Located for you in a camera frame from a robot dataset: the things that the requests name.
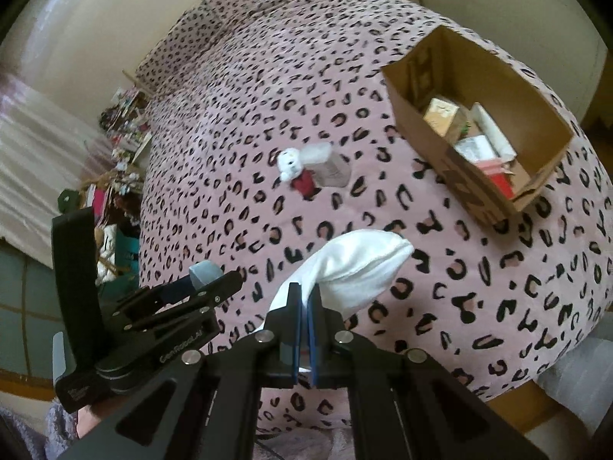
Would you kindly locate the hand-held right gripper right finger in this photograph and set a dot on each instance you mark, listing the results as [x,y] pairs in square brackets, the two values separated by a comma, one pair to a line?
[313,335]

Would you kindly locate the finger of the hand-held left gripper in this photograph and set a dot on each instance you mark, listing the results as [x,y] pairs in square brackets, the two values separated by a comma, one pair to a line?
[225,285]
[191,321]

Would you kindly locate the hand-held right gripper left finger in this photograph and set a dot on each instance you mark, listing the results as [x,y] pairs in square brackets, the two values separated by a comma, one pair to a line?
[297,330]

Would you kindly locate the white cloth pouch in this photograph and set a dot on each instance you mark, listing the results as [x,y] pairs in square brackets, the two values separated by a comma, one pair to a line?
[354,258]

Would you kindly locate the white plastic-wrapped pack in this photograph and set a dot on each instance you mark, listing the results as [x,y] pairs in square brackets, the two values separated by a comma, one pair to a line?
[493,127]

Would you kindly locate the brown cardboard box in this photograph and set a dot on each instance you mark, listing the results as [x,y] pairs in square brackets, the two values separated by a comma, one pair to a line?
[541,120]

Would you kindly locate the person's left forearm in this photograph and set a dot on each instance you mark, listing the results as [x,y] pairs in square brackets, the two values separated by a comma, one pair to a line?
[62,433]

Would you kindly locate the teal box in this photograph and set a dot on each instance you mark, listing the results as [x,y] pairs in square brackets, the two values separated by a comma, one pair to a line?
[127,251]

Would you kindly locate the white plush toy red outfit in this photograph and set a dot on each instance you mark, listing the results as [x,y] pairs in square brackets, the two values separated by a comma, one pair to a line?
[297,167]

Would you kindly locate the pile of assorted household clutter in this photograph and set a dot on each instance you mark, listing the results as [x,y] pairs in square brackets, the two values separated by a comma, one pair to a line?
[119,153]

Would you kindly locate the white sheer curtain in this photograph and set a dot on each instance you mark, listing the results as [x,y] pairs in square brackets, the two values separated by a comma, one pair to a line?
[38,153]

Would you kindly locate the pale pink box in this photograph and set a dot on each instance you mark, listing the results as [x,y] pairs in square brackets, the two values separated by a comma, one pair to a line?
[333,170]

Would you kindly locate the pink leopard print blanket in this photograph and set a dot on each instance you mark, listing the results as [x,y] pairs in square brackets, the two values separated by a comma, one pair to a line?
[239,105]

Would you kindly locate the red box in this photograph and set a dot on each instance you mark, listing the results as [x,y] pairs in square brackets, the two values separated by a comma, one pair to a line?
[498,179]

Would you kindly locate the small white box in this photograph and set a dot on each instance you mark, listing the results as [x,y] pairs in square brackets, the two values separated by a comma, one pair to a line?
[474,148]

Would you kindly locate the tan cardboard carton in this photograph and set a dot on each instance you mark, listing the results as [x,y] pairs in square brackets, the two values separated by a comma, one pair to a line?
[445,115]

